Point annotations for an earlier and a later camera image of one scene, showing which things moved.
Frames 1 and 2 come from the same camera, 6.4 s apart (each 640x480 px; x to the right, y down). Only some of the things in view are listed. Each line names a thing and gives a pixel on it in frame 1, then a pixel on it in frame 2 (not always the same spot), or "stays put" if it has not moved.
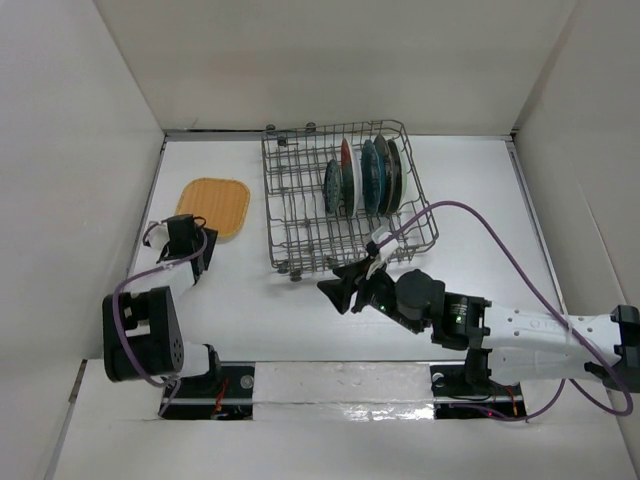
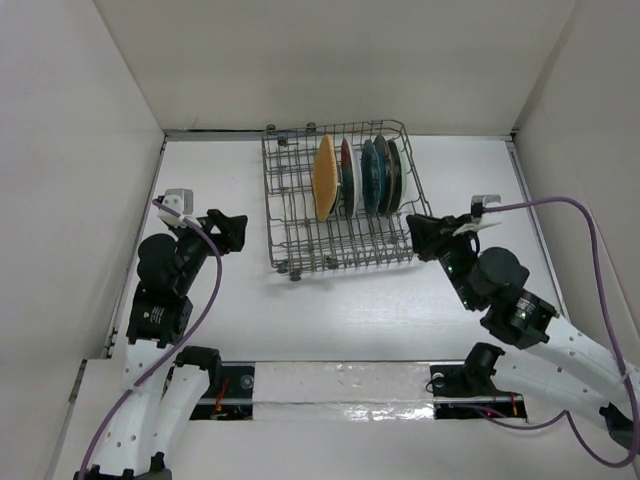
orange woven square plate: [223, 203] -> [325, 178]
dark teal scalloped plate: [371, 179] stays put
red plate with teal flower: [351, 177] stays put
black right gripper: [340, 290] -> [425, 227]
